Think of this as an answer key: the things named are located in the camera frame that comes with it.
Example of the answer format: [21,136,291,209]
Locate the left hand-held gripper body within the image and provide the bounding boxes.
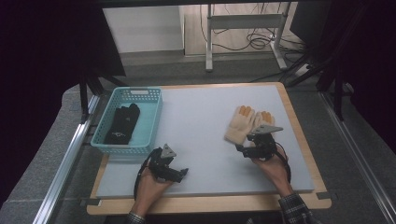
[147,143,185,184]

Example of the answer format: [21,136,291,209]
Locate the grey table mat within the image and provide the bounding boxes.
[95,85,316,199]

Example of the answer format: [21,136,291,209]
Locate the person's right hand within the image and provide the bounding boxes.
[250,145,293,196]

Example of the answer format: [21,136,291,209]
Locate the white metal desk frame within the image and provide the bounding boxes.
[205,3,292,73]

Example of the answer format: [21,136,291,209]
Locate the black floor cables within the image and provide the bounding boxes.
[199,3,307,63]

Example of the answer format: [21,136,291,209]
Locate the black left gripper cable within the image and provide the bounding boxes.
[133,147,162,201]

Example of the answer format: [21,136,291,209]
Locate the aluminium rail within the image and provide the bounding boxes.
[320,91,396,223]
[32,94,101,224]

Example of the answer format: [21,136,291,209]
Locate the teal plastic basket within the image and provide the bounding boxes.
[90,86,163,157]

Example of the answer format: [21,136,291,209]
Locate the black glove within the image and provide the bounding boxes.
[115,103,141,138]
[103,106,134,146]

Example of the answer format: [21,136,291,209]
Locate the person's left hand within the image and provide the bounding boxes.
[132,169,174,213]

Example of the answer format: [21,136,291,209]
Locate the beige glove with orange fingertips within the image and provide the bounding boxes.
[224,105,257,146]
[252,110,276,133]

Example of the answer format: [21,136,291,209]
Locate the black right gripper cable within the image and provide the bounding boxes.
[274,141,292,185]

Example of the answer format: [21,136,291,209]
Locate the white cabinet panel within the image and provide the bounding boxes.
[102,5,185,54]

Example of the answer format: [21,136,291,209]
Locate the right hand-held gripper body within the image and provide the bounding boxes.
[246,124,285,161]

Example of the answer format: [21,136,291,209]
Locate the black metal stand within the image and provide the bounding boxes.
[78,73,129,124]
[279,3,356,122]

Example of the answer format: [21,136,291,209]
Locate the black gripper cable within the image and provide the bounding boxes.
[133,147,162,201]
[274,141,292,185]

